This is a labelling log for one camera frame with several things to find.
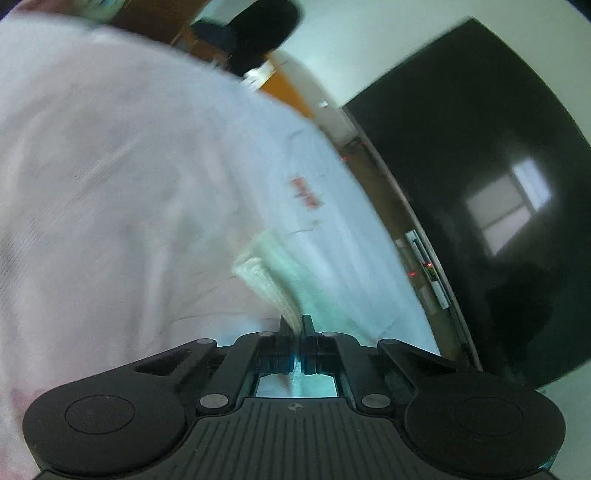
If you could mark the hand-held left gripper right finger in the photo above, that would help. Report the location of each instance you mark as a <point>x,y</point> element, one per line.
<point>307,364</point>

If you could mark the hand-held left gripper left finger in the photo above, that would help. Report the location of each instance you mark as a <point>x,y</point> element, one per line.
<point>284,362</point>

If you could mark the white knit garment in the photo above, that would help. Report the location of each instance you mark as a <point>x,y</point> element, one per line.
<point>265,281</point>

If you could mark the silver set-top box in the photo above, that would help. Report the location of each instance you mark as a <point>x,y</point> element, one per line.
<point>427,272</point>

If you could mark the wooden television stand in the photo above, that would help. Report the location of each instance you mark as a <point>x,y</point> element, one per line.
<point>388,203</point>

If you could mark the floral bed sheet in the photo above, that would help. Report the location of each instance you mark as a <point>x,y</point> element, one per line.
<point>115,184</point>

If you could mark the orange box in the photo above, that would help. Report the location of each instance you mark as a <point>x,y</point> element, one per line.
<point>284,90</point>

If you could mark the black television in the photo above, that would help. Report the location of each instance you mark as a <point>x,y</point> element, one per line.
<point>461,138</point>

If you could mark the black chair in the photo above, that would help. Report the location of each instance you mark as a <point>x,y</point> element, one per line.
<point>263,32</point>

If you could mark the brown wooden door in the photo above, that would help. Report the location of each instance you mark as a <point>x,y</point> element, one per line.
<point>152,14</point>

